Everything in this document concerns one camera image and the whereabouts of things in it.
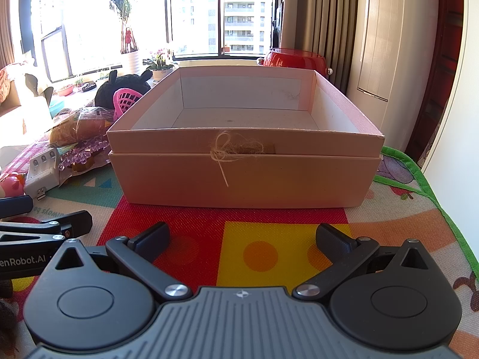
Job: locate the red wooden door frame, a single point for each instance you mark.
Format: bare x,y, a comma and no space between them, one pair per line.
438,63

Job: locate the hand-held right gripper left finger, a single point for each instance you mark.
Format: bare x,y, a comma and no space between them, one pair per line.
151,241

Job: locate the twine bow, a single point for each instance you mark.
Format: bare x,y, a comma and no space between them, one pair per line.
224,151

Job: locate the pink plastic basket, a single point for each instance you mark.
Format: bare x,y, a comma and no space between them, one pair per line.
125,101

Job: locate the tall potted palm plant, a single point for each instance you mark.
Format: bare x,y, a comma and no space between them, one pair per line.
125,22

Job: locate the bagged bread loaf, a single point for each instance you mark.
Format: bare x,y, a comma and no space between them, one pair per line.
80,125

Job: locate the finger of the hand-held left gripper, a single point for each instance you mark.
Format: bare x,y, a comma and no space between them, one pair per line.
75,224
15,206

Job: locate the pink cardboard box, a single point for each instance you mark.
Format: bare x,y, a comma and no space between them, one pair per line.
243,172

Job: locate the beige curtain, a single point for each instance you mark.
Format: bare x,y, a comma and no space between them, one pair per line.
318,18

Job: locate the small windowsill planter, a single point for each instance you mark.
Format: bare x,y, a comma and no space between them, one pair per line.
65,89

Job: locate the red pot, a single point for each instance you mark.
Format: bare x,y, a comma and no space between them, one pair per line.
293,58

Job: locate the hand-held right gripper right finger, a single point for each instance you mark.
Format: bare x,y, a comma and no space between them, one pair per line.
333,242

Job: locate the black framed window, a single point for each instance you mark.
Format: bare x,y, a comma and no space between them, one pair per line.
168,15

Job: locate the beige cushion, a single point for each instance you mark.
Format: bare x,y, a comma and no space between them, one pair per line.
18,97

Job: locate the colourful play mat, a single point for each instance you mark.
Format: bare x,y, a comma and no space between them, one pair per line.
239,239

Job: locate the teal bowl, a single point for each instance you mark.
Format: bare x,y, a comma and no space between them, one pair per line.
60,106

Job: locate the pink toy duck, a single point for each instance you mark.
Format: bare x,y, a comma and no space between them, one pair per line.
13,185

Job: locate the black plush toy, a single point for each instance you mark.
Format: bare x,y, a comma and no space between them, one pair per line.
119,80

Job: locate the potted pink orchid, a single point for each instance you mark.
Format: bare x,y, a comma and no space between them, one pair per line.
161,63

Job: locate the white battery charger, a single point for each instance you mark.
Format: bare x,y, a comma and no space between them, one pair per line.
41,174

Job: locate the white standing air conditioner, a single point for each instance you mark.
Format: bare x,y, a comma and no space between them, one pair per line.
389,45

